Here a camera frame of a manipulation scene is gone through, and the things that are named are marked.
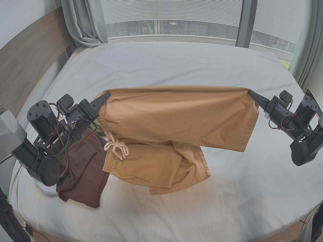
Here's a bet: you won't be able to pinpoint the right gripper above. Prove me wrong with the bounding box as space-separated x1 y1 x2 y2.
247 90 297 133

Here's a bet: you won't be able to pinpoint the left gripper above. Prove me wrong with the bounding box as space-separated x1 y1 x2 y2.
52 91 111 157

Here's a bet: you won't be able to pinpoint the tan shorts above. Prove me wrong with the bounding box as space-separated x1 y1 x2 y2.
97 85 260 195

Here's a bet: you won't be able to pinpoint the bed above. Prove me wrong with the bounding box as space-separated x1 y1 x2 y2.
0 7 323 242

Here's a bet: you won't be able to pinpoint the green garment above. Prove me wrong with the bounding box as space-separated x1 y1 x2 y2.
94 119 107 137

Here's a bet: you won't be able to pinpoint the brown garment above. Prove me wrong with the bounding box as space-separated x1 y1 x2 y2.
56 129 110 209

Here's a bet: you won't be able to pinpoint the grey-green curtain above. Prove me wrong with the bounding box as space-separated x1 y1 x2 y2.
288 0 323 93
53 0 109 48

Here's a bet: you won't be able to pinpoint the pale blue garment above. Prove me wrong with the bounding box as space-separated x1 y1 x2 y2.
35 180 58 196

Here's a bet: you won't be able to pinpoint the window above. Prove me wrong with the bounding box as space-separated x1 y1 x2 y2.
97 0 311 69

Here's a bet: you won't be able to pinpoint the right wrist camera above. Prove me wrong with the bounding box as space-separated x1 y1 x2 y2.
279 90 293 106

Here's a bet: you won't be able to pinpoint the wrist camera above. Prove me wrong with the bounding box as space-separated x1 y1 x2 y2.
279 90 293 106
56 93 75 115

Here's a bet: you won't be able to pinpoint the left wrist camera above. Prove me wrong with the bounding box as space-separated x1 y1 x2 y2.
56 93 75 115

